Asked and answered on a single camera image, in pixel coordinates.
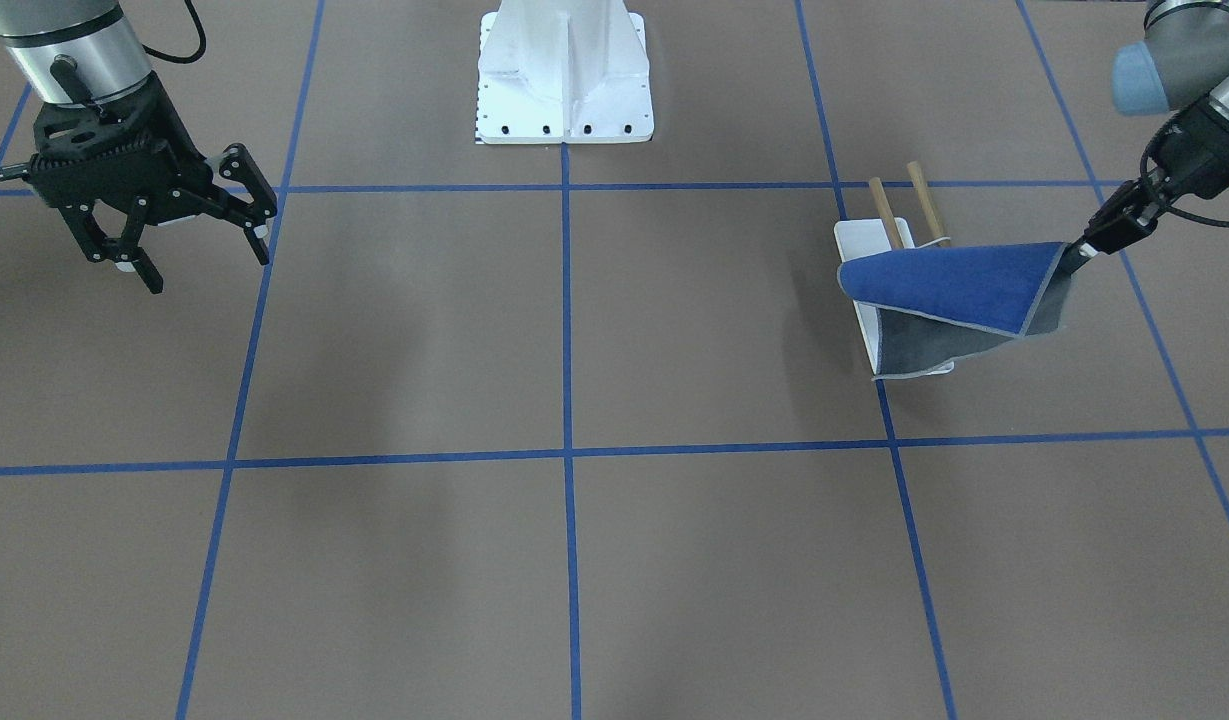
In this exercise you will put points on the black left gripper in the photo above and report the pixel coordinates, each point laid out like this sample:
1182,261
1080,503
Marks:
1196,150

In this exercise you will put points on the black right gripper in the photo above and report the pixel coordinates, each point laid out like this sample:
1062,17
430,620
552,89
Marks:
177,130

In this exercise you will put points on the blue microfiber towel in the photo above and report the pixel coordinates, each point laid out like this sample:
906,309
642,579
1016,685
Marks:
939,305

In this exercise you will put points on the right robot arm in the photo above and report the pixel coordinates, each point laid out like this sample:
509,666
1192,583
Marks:
80,54

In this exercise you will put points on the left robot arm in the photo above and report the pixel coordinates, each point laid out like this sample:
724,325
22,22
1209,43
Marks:
1181,67

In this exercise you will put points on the rear wooden rack bar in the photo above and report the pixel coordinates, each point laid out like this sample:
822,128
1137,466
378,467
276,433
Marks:
929,209

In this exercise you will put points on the wooden rack bar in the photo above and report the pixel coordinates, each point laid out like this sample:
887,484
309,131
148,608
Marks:
885,214
929,209

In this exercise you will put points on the front wooden rack bar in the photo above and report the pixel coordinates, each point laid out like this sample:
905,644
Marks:
885,214

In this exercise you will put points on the white rack base tray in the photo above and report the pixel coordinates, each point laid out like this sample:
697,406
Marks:
857,239

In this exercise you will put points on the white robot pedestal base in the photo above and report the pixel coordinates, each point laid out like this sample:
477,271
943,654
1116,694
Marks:
563,72

